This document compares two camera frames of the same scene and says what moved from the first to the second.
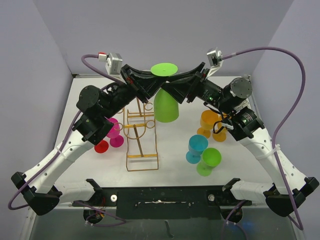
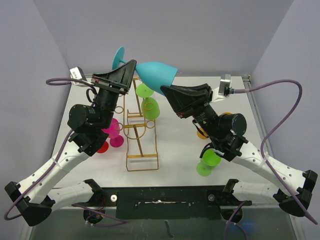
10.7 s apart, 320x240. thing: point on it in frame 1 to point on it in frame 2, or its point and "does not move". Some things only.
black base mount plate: x=163 y=203 does not move
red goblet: x=102 y=147 does not move
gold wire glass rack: x=139 y=129 does not move
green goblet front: x=211 y=158 does not move
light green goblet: x=166 y=109 to x=150 y=107
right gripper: x=179 y=86 to x=183 y=98
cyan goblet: x=197 y=143 to x=154 y=75
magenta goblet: x=116 y=140 does not move
